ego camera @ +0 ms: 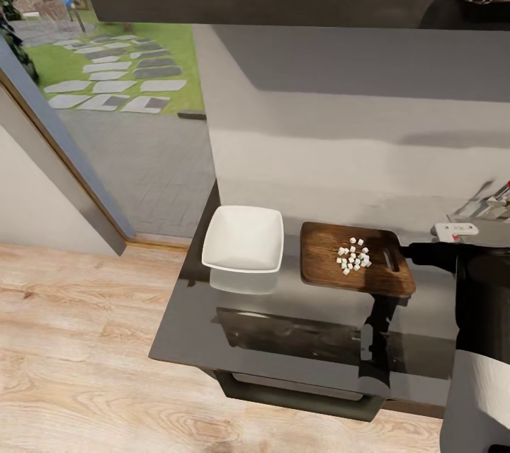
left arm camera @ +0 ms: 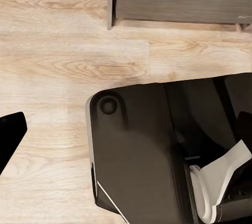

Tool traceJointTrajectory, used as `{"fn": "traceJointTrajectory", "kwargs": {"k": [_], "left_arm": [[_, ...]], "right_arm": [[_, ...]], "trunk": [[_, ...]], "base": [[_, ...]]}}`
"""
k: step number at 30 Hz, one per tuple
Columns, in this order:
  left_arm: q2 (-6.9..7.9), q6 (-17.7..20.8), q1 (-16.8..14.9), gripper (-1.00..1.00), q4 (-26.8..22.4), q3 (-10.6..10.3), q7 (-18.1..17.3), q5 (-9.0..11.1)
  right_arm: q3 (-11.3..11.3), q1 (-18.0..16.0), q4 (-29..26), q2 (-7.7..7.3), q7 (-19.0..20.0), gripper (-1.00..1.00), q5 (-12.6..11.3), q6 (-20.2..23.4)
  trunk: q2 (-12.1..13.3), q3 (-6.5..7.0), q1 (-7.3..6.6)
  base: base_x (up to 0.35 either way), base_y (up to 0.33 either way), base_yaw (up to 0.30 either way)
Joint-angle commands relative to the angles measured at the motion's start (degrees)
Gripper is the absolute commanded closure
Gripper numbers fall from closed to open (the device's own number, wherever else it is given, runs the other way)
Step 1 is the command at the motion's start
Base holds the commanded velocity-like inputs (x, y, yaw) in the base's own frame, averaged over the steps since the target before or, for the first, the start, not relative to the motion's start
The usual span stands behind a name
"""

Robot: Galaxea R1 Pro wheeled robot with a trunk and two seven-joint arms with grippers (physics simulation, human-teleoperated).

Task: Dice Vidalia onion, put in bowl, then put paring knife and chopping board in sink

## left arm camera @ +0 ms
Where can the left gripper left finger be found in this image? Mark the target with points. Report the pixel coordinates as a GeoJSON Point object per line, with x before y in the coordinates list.
{"type": "Point", "coordinates": [12, 130]}

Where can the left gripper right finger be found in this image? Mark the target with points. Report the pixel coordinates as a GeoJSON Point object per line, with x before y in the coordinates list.
{"type": "Point", "coordinates": [244, 128]}

